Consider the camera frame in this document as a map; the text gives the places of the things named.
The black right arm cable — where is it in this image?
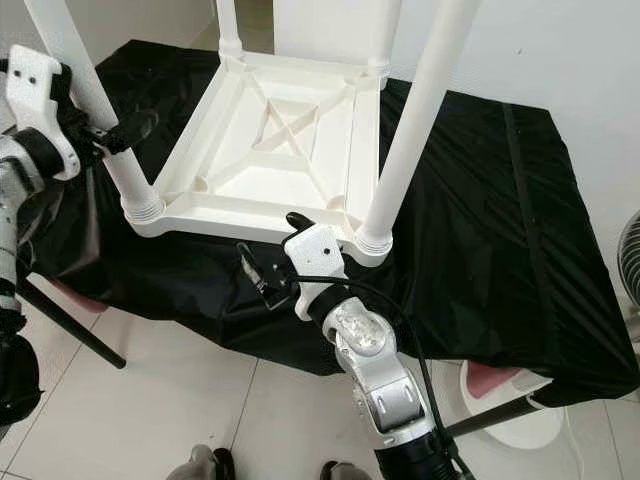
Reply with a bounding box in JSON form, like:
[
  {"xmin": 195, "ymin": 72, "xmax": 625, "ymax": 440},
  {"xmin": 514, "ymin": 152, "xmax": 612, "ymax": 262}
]
[{"xmin": 300, "ymin": 275, "xmax": 476, "ymax": 480}]

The grey robot left leg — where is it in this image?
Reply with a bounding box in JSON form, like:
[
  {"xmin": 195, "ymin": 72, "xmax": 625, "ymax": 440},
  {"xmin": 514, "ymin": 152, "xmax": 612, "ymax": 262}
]
[{"xmin": 170, "ymin": 445, "xmax": 236, "ymax": 480}]

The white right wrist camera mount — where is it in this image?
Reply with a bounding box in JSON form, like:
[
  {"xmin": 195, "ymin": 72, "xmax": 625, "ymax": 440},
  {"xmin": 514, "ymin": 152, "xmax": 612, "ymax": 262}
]
[{"xmin": 282, "ymin": 224, "xmax": 349, "ymax": 323}]

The white round fan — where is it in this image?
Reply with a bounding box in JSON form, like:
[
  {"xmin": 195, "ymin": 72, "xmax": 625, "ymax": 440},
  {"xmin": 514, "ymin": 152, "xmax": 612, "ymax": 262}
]
[{"xmin": 615, "ymin": 210, "xmax": 640, "ymax": 306}]

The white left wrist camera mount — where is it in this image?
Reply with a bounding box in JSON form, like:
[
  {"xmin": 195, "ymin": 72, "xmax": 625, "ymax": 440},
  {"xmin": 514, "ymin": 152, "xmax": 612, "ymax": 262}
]
[{"xmin": 5, "ymin": 45, "xmax": 79, "ymax": 181}]

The pink round object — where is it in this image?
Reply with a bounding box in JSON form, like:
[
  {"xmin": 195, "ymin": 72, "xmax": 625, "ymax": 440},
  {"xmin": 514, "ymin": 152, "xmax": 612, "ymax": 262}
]
[
  {"xmin": 50, "ymin": 278, "xmax": 111, "ymax": 316},
  {"xmin": 465, "ymin": 362, "xmax": 526, "ymax": 399}
]

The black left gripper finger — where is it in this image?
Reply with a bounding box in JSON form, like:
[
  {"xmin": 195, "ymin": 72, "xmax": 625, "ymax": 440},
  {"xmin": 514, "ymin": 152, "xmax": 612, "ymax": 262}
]
[{"xmin": 110, "ymin": 111, "xmax": 161, "ymax": 153}]

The white plastic children table top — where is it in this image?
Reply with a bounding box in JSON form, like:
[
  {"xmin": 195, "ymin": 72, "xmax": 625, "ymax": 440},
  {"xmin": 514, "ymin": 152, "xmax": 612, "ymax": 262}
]
[{"xmin": 125, "ymin": 52, "xmax": 396, "ymax": 269}]

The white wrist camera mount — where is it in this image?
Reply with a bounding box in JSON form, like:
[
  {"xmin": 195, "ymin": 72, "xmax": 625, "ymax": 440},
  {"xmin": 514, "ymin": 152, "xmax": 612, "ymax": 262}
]
[
  {"xmin": 5, "ymin": 45, "xmax": 79, "ymax": 181},
  {"xmin": 282, "ymin": 224, "xmax": 349, "ymax": 323}
]

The black table cloth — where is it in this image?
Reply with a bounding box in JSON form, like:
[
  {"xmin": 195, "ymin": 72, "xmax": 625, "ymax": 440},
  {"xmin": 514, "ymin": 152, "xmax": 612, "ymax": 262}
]
[{"xmin": 15, "ymin": 40, "xmax": 640, "ymax": 406}]

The grey robot right leg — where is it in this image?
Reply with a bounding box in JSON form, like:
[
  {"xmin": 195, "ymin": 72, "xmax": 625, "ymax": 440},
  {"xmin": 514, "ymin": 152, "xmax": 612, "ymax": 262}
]
[{"xmin": 320, "ymin": 460, "xmax": 381, "ymax": 480}]

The grey robot leg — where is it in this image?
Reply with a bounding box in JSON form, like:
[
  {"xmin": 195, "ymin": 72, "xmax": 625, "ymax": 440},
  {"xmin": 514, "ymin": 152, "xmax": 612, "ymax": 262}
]
[
  {"xmin": 170, "ymin": 445, "xmax": 236, "ymax": 480},
  {"xmin": 320, "ymin": 460, "xmax": 381, "ymax": 480}
]

